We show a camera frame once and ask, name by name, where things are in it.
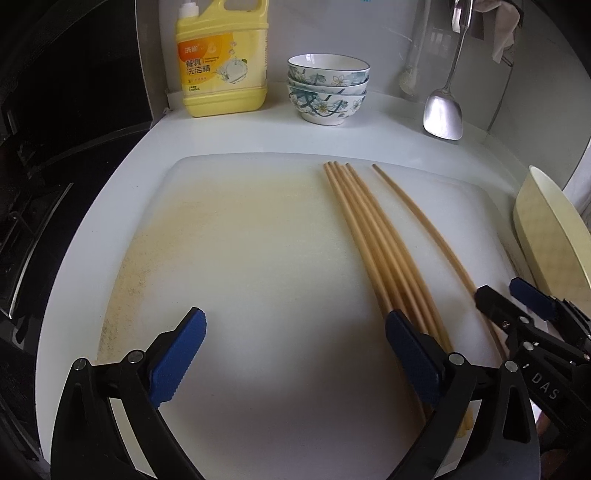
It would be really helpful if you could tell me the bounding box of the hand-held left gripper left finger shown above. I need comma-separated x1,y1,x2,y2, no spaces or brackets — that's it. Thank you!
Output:
51,307,207,480

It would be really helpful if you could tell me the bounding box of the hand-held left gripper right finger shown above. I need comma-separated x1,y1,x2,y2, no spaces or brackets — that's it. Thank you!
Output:
385,310,541,480

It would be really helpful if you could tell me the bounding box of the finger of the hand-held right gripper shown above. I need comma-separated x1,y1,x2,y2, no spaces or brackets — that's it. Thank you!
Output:
509,277,561,321
475,285,532,330

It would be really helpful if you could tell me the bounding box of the bundle of wooden chopsticks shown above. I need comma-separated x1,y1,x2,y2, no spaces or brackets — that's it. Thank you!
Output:
323,161,472,438

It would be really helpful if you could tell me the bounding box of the single bamboo chopstick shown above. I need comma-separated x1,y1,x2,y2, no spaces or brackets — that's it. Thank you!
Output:
372,163,509,361

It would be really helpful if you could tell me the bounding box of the cream round dish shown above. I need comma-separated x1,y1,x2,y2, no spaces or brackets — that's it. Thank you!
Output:
512,165,591,301

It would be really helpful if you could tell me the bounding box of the white plastic cutting board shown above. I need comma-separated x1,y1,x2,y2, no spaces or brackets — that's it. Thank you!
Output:
95,156,522,480

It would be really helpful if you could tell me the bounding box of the black gas stove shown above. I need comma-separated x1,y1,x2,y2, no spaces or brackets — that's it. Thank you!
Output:
0,138,75,324

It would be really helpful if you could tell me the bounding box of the metal spatula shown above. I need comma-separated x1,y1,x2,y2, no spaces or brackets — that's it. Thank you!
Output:
423,0,474,140

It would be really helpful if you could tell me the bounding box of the yellow dish soap bottle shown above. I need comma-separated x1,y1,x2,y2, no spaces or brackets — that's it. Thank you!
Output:
174,0,269,118

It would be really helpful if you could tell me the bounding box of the beige rag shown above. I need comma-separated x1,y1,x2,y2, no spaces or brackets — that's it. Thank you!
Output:
475,0,515,65

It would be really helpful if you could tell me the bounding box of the black range hood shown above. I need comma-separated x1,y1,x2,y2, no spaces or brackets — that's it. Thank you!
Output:
0,0,162,139

